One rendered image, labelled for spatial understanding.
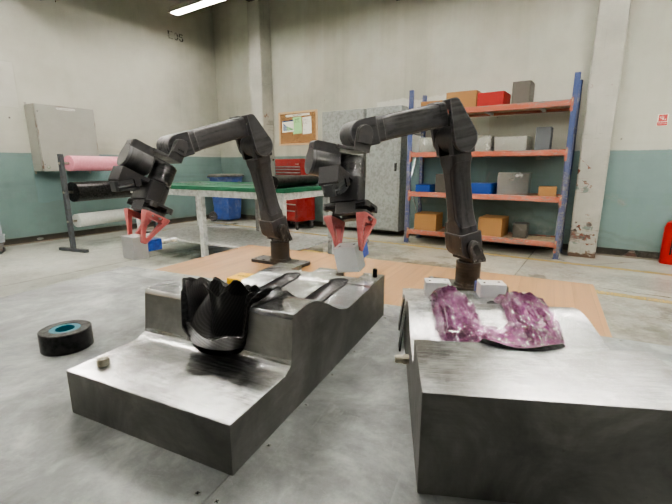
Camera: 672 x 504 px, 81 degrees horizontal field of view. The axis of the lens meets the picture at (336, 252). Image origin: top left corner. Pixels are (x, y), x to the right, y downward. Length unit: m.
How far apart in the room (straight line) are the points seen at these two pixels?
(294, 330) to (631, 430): 0.35
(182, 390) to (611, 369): 0.46
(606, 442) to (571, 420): 0.04
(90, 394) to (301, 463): 0.28
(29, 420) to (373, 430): 0.43
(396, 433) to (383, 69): 6.58
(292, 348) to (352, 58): 6.85
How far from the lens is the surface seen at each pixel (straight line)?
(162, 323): 0.65
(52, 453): 0.59
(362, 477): 0.47
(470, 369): 0.44
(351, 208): 0.82
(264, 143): 1.21
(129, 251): 1.06
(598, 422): 0.44
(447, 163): 1.01
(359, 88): 7.07
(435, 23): 6.73
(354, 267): 0.82
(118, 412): 0.57
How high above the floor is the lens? 1.11
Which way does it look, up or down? 12 degrees down
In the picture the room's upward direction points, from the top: straight up
